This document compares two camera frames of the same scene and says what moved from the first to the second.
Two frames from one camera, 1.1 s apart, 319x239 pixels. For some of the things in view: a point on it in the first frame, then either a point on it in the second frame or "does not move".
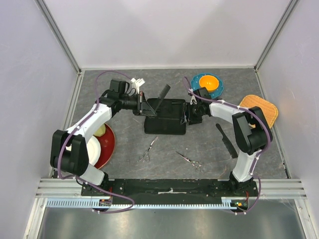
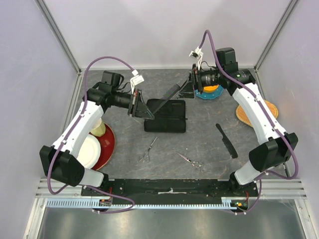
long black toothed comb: x=227 y=143 does not move
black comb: x=163 y=94 to x=176 y=88
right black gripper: x=187 y=107 to x=187 y=90
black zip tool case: x=168 y=120 does not move
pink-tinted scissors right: x=197 y=164 does not move
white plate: x=93 y=148 does not move
